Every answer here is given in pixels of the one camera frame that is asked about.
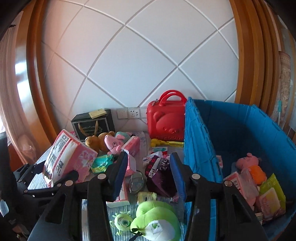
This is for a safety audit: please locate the baby wipes pack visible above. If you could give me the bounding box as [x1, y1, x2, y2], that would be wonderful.
[256, 173, 286, 220]

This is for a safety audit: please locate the large pink tissue pack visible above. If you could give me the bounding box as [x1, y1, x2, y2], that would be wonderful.
[43, 129, 98, 187]

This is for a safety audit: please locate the green plush pillow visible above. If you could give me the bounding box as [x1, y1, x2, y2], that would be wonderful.
[130, 201, 181, 240]

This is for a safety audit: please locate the green one-eyed monster toy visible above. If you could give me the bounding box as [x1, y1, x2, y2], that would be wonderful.
[109, 211, 133, 235]

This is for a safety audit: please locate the grey round pouch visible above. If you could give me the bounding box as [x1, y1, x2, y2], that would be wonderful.
[129, 171, 145, 194]

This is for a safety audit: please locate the dark maroon knit garment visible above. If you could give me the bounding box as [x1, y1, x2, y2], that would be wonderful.
[144, 155, 177, 198]

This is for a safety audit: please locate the brown plush toy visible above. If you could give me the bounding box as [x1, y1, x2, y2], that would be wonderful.
[85, 131, 115, 153]

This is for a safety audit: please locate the blue plastic crate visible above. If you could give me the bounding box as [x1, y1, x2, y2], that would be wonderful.
[184, 98, 295, 240]

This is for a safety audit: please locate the small pink pig plush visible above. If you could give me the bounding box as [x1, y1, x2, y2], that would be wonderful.
[104, 132, 132, 155]

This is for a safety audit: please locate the open tissue pack with paper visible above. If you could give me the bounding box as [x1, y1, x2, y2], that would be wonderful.
[121, 136, 140, 177]

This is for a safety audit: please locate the black gift paper bag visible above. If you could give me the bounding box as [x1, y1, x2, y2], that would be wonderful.
[71, 109, 115, 141]

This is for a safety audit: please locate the yellow toy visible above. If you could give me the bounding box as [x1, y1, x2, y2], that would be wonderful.
[151, 138, 184, 148]

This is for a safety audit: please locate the yellow notepad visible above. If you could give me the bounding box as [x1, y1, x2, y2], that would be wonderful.
[88, 108, 107, 119]

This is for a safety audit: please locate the red bear suitcase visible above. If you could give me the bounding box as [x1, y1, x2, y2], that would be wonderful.
[147, 90, 187, 142]

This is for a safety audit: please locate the wall light switch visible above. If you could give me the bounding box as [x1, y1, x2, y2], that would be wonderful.
[116, 108, 128, 120]

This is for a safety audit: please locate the wall socket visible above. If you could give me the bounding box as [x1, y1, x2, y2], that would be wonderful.
[127, 108, 141, 120]

